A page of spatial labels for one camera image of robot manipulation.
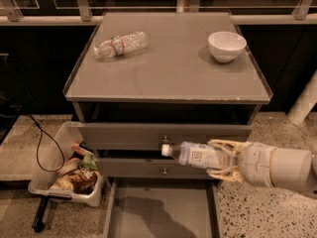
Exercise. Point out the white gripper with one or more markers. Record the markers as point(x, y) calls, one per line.
point(255, 164)

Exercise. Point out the blue plastic bottle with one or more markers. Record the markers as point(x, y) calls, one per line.
point(200, 156)

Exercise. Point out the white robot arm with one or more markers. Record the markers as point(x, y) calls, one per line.
point(292, 169)

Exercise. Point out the grey bottom drawer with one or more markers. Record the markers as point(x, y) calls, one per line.
point(162, 208)

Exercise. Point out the grey drawer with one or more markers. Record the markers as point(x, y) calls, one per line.
point(150, 137)
point(162, 208)
point(148, 169)

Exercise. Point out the grey drawer cabinet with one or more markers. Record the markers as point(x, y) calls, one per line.
point(174, 80)

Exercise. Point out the grey middle drawer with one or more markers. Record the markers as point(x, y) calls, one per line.
point(148, 169)

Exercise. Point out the grey top drawer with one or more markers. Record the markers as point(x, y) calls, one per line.
point(150, 137)

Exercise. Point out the clear crinkled water bottle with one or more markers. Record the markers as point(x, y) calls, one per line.
point(121, 45)

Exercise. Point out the white pillar base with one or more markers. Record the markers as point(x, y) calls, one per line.
point(305, 102)

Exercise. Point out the white ceramic bowl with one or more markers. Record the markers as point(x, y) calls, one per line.
point(226, 46)

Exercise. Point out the green snack packet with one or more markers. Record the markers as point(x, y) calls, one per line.
point(88, 162)

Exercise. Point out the brown snack bag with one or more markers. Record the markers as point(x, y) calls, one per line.
point(78, 181)

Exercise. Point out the metal window railing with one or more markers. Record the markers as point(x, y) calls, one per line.
point(88, 12)

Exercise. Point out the clear plastic bin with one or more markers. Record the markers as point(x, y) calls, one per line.
point(62, 156)

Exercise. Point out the black bar on floor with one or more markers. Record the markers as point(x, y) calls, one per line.
point(38, 224)

